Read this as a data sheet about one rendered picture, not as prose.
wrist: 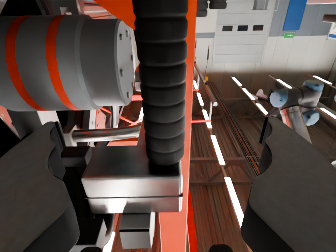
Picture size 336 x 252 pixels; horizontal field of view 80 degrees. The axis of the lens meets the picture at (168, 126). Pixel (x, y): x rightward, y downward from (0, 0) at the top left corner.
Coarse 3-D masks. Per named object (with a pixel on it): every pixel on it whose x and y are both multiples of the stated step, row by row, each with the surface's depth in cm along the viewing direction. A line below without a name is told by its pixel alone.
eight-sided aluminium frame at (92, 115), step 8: (56, 0) 47; (64, 0) 47; (72, 0) 47; (80, 0) 49; (56, 8) 48; (64, 8) 48; (72, 8) 48; (80, 8) 48; (72, 112) 54; (80, 112) 58; (88, 112) 54; (72, 120) 54; (80, 120) 58; (88, 120) 54; (88, 128) 53; (80, 144) 52; (88, 144) 52
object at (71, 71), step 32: (0, 32) 25; (32, 32) 25; (64, 32) 25; (96, 32) 26; (0, 64) 25; (32, 64) 25; (64, 64) 25; (96, 64) 26; (128, 64) 33; (0, 96) 27; (32, 96) 27; (64, 96) 27; (96, 96) 28; (128, 96) 31
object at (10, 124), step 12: (0, 0) 38; (12, 0) 46; (24, 0) 46; (36, 0) 46; (0, 12) 38; (12, 12) 48; (24, 12) 48; (36, 12) 48; (0, 108) 38; (0, 120) 38; (60, 120) 55; (0, 132) 53; (12, 132) 41; (0, 144) 51; (12, 144) 51; (0, 156) 49
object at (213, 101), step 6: (198, 72) 703; (198, 78) 731; (204, 78) 611; (198, 84) 743; (204, 84) 592; (198, 90) 753; (210, 90) 544; (210, 96) 512; (216, 102) 477; (210, 108) 527; (210, 114) 536; (192, 120) 545; (198, 120) 544; (204, 120) 544; (210, 120) 544
